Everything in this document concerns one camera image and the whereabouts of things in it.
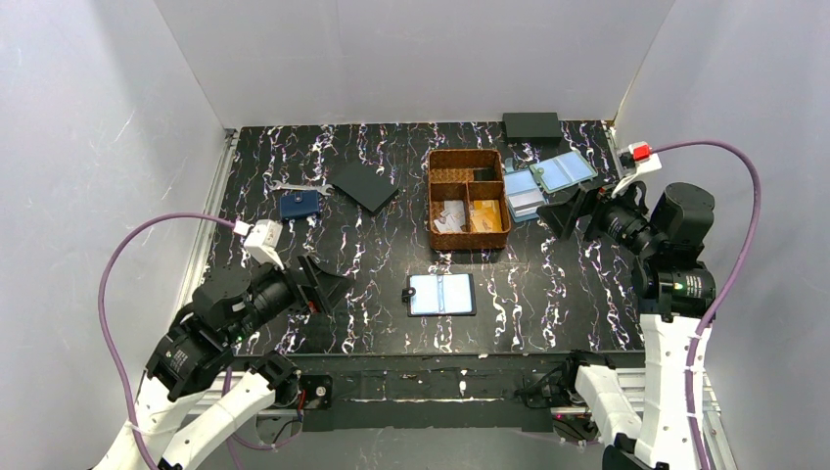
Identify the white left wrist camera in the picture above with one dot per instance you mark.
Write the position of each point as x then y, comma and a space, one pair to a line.
260, 240

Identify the black rectangular box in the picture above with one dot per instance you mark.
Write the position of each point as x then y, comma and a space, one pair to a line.
532, 127

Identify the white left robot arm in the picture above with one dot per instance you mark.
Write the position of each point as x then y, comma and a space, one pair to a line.
158, 435

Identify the light blue card sleeve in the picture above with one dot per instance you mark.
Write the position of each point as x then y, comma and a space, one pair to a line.
523, 195

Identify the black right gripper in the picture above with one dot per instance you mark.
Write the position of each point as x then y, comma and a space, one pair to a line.
588, 211

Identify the black leather card holder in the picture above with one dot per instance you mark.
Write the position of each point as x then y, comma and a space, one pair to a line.
436, 295

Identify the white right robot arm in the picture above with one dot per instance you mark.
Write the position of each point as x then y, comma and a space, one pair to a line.
659, 436

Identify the navy blue small wallet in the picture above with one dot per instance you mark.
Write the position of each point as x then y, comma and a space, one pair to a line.
299, 204

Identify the light green card sleeve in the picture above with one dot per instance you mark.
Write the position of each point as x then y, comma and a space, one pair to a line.
562, 172

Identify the black flat square pad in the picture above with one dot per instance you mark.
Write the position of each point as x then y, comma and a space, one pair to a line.
365, 186

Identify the silver metal wrench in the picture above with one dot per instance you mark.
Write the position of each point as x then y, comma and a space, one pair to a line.
324, 190

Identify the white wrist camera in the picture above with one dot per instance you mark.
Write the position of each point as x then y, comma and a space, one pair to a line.
260, 240
636, 160

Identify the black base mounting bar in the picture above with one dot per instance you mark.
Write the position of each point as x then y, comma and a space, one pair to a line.
447, 392

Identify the brown woven divided basket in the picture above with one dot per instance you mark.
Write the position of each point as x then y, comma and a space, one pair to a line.
467, 175

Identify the silver card in basket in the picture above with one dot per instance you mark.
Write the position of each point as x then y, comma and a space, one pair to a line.
452, 217

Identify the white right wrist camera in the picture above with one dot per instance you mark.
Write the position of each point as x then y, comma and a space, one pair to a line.
636, 160

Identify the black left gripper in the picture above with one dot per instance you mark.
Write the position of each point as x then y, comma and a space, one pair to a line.
308, 282

